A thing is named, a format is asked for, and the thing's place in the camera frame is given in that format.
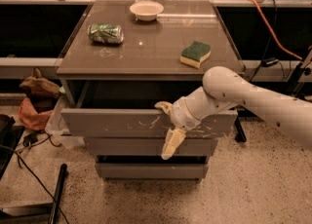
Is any green yellow sponge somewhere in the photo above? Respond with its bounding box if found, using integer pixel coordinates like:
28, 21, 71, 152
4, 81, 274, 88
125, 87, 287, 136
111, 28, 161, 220
180, 41, 212, 69

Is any grey top drawer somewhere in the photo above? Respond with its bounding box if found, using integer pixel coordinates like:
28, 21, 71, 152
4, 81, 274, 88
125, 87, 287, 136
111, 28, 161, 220
61, 108, 237, 139

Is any crushed green soda can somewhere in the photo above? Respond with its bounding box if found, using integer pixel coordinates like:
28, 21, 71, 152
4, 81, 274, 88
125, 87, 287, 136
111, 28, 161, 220
88, 23, 124, 45

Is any black metal table leg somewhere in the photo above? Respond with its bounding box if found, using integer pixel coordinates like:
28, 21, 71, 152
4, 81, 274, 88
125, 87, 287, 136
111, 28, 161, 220
48, 164, 67, 224

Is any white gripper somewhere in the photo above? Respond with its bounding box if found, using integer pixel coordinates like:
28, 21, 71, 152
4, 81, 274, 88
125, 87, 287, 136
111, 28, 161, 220
154, 96, 201, 160

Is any black power adapter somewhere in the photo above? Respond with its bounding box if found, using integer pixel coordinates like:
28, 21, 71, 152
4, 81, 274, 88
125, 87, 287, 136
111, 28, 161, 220
261, 57, 279, 67

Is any grey bottom drawer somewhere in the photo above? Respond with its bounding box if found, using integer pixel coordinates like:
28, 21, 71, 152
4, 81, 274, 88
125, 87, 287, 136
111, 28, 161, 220
95, 163, 208, 179

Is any grey middle drawer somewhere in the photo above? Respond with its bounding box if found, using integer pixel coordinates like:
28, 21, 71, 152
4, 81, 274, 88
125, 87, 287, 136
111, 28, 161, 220
84, 137, 217, 156

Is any orange cable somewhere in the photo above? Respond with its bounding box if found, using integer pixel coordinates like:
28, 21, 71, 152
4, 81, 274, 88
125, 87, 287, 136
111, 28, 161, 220
245, 0, 304, 61

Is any black plug on floor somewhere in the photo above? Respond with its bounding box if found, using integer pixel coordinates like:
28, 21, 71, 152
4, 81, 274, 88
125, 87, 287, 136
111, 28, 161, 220
22, 132, 38, 147

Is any black floor cable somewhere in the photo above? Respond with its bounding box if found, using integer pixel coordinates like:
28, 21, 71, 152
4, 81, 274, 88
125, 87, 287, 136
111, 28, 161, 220
0, 130, 70, 224

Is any grey drawer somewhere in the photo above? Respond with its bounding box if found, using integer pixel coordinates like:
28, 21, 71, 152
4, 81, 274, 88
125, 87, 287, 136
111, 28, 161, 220
61, 108, 237, 139
84, 137, 217, 156
95, 163, 208, 179

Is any grey drawer cabinet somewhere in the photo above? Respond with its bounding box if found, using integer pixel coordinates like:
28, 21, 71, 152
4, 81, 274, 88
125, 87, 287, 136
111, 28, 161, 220
56, 0, 246, 181

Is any orange cloth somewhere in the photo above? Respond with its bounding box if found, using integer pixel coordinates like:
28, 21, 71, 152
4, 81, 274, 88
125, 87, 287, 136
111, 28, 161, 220
19, 97, 55, 131

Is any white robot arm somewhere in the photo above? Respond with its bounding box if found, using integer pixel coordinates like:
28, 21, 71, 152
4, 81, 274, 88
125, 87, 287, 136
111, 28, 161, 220
155, 66, 312, 160

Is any black stand leg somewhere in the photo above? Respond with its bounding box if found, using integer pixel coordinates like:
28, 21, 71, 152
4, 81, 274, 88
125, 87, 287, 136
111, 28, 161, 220
234, 119, 247, 142

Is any white bowl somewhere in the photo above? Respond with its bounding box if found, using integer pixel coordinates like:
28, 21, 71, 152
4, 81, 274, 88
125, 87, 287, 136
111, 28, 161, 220
130, 1, 164, 21

